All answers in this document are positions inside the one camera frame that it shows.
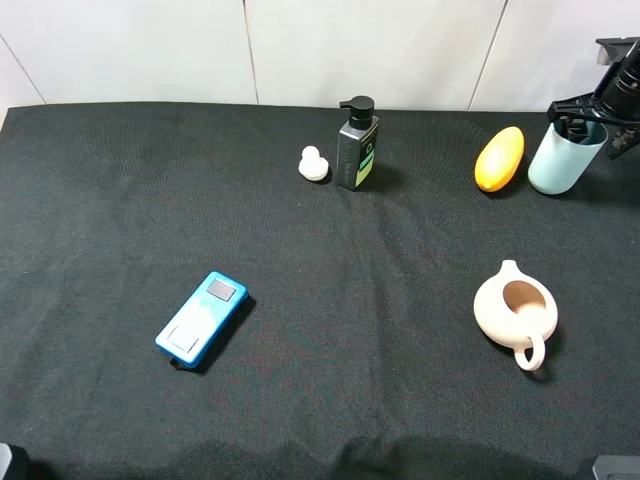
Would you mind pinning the right gripper black finger outside cup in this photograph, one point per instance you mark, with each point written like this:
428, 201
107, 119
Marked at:
624, 139

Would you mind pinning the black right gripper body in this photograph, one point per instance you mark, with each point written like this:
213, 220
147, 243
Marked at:
615, 101

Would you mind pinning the right gripper black finger inside cup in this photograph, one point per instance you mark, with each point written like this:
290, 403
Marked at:
576, 130

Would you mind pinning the teal plastic cup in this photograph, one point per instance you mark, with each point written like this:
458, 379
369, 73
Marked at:
559, 161

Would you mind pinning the grey object bottom right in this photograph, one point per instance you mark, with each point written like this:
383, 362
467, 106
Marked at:
616, 468

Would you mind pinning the orange yellow mango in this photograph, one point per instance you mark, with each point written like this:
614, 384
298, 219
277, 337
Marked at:
497, 163

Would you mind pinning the beige ceramic teapot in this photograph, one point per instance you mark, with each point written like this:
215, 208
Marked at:
518, 312

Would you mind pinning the black pump soap bottle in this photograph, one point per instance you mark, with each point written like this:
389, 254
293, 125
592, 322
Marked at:
356, 142

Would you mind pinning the small white duck figure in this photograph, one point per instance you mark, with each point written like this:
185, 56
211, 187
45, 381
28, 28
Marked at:
312, 166

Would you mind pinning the blue rectangular device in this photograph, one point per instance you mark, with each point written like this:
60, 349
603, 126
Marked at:
189, 333

